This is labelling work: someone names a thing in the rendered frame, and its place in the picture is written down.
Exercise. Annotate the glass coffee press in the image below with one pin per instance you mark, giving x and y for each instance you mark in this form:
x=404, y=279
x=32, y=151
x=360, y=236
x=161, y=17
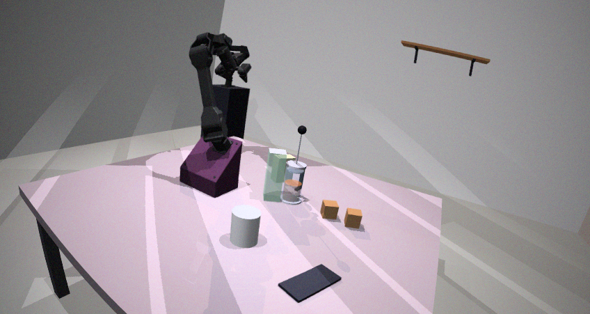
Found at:
x=294, y=176

